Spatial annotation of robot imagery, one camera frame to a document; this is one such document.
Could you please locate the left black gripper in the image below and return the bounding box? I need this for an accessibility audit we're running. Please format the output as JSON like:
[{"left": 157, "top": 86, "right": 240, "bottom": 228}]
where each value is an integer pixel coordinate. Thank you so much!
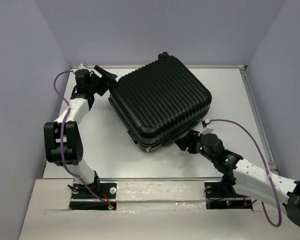
[{"left": 88, "top": 65, "right": 118, "bottom": 96}]

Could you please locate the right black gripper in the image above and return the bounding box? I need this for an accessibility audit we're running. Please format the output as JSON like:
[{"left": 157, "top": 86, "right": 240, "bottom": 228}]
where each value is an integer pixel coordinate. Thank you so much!
[{"left": 175, "top": 128, "right": 216, "bottom": 163}]

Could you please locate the black hard-shell suitcase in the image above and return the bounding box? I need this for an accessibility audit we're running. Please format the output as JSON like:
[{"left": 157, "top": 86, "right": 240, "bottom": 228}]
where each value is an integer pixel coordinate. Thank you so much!
[{"left": 108, "top": 51, "right": 212, "bottom": 153}]

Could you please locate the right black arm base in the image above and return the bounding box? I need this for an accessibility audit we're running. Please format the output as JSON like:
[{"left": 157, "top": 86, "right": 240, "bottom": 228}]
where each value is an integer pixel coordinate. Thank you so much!
[{"left": 203, "top": 181, "right": 254, "bottom": 210}]

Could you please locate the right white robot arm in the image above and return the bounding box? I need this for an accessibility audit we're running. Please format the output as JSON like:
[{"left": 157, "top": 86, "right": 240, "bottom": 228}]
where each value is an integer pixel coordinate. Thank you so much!
[{"left": 175, "top": 130, "right": 300, "bottom": 227}]

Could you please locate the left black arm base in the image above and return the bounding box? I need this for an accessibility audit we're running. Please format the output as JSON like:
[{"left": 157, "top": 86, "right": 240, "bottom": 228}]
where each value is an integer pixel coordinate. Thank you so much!
[{"left": 67, "top": 181, "right": 117, "bottom": 211}]

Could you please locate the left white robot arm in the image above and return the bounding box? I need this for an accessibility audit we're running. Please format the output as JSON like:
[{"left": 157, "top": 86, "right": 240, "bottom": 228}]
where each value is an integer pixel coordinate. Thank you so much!
[{"left": 43, "top": 65, "right": 117, "bottom": 198}]

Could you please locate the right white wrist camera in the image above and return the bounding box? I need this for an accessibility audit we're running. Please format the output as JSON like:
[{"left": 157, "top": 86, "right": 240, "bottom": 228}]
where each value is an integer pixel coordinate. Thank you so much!
[{"left": 200, "top": 119, "right": 214, "bottom": 135}]

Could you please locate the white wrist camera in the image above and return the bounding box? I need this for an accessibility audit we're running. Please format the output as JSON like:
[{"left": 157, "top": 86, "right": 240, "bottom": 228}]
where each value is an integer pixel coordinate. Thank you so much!
[
  {"left": 200, "top": 119, "right": 214, "bottom": 135},
  {"left": 78, "top": 62, "right": 89, "bottom": 70}
]

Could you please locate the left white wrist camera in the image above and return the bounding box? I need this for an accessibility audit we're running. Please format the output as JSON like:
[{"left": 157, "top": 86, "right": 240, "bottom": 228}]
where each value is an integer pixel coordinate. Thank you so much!
[{"left": 78, "top": 62, "right": 89, "bottom": 70}]

